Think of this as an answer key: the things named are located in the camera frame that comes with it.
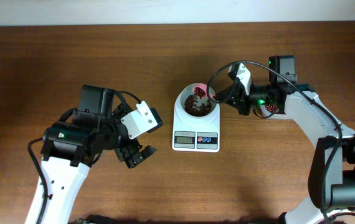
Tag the white digital kitchen scale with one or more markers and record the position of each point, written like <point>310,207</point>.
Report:
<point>193,133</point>

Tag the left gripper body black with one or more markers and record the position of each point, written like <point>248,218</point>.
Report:
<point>114,131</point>

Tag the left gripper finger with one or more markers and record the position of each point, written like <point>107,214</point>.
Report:
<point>139,157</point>
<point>124,152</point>

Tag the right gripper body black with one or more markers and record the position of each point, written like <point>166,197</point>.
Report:
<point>243,101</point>

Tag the red beans in bowl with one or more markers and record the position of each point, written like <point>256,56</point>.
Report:
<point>197,107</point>

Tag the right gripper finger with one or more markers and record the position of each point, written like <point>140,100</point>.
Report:
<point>229,101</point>
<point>226,94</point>

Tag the red beans in container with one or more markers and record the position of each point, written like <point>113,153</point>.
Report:
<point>271,108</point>

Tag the pink measuring scoop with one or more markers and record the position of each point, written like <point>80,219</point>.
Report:
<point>200,92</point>

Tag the white round bowl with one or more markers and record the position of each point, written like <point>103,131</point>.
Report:
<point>188,91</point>

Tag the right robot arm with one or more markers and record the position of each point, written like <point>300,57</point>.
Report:
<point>331,182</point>

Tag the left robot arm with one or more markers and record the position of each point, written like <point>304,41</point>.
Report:
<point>68,149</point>

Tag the clear plastic bean container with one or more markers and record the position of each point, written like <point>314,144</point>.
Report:
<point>278,114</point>

